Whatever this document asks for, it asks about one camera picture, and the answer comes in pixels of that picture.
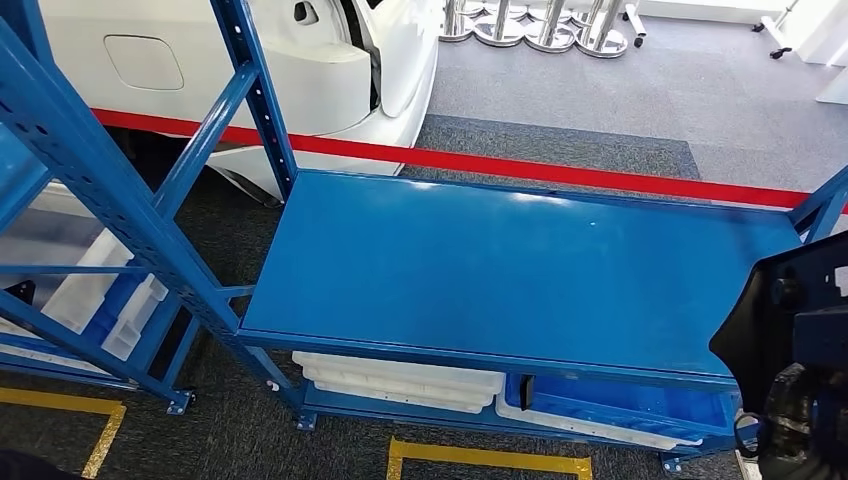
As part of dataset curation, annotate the blue plastic crate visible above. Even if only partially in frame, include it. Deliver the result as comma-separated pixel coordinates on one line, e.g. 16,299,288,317
503,372,740,439
82,274,144,346

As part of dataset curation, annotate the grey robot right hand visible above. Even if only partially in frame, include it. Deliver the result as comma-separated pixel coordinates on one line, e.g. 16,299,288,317
756,362,821,458

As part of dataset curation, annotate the red barrier belt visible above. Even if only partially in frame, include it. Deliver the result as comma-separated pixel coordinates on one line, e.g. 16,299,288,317
92,107,848,215

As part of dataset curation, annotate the chrome stanchion post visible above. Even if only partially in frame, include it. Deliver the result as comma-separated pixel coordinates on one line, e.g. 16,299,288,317
574,0,629,60
523,0,579,54
473,0,528,48
439,0,485,42

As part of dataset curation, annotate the white car body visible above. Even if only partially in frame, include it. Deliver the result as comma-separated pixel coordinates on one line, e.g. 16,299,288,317
36,0,442,200

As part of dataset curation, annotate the black plastic plate bracket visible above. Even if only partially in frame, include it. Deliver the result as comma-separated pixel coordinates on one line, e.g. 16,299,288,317
708,230,848,415

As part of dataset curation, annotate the white wheeled stand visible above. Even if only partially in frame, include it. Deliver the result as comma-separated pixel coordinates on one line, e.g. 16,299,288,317
751,0,800,61

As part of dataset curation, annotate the white leg with caster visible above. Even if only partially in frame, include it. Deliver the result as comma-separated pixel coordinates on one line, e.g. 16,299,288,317
622,0,649,49

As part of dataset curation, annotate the blue metal shelf rack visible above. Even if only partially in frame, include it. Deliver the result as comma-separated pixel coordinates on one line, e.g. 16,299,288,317
0,0,256,419
0,0,848,475

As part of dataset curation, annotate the black cable loop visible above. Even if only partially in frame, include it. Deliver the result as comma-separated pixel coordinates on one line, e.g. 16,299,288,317
731,411,763,460

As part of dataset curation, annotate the white cabinet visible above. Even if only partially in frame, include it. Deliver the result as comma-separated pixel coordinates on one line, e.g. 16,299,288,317
794,0,848,106

